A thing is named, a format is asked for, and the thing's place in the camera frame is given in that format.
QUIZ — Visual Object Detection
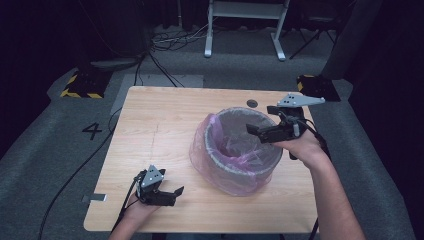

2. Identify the grey column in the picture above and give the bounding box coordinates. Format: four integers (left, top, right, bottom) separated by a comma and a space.
320, 0, 384, 80

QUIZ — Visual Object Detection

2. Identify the tangle of floor cables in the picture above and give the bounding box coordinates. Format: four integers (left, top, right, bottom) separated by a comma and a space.
151, 23, 214, 53

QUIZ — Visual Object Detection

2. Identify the person's right hand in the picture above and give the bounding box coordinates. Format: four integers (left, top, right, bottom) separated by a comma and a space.
272, 129, 327, 168

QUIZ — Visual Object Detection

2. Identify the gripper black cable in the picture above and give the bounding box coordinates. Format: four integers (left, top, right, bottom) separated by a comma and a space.
289, 118, 332, 240
111, 169, 148, 233

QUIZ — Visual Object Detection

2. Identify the green plastic bucket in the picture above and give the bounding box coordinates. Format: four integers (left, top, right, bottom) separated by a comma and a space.
203, 107, 284, 188

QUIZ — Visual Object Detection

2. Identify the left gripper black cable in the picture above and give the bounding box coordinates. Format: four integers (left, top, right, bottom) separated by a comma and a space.
111, 169, 148, 233

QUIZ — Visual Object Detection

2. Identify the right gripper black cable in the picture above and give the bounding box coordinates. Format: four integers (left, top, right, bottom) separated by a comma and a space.
289, 118, 332, 240

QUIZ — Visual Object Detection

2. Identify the black yellow striped floor base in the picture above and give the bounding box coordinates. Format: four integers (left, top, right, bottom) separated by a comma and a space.
296, 74, 342, 102
59, 68, 113, 99

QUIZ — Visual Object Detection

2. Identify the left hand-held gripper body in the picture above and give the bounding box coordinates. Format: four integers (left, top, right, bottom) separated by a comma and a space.
135, 164, 165, 206

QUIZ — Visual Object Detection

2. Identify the white metal stand frame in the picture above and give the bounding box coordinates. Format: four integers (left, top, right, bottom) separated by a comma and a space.
203, 0, 291, 62

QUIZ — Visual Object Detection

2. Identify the grey tape strip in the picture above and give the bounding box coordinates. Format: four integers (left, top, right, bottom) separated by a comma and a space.
82, 193, 108, 203

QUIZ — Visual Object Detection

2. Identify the pink plastic bag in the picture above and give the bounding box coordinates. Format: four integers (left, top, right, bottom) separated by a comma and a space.
189, 106, 284, 197

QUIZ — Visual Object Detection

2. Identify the black tripod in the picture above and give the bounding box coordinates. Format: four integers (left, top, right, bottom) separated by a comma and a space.
288, 28, 338, 61

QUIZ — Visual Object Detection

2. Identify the long black floor cable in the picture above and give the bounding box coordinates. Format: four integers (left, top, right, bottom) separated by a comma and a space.
38, 106, 123, 240

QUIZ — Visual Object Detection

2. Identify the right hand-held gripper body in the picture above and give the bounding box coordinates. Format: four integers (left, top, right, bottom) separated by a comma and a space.
274, 93, 326, 144

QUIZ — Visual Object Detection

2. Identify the person's left hand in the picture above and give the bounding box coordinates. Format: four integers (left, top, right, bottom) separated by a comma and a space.
123, 194, 162, 224

